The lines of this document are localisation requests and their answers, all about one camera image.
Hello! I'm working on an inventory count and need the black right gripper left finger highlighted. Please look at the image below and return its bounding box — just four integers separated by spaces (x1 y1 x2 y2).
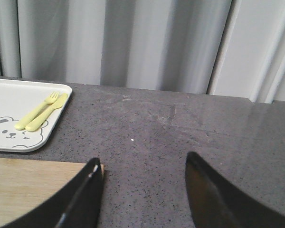
3 158 103 228

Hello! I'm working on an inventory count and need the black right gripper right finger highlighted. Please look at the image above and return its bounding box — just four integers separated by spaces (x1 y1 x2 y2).
185 152 285 228

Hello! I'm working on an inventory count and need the white bear tray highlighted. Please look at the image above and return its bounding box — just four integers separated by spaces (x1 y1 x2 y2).
0 78 72 153

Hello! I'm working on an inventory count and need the wooden cutting board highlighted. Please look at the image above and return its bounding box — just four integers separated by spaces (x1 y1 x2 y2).
0 156 105 228

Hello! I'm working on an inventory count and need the yellow plastic fork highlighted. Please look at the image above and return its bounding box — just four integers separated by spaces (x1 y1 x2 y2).
14 91 59 130

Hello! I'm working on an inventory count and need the yellow plastic knife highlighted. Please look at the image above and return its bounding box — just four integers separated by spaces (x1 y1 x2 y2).
25 93 68 132

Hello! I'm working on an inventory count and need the grey curtain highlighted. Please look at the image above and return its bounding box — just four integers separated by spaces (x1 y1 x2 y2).
0 0 285 104

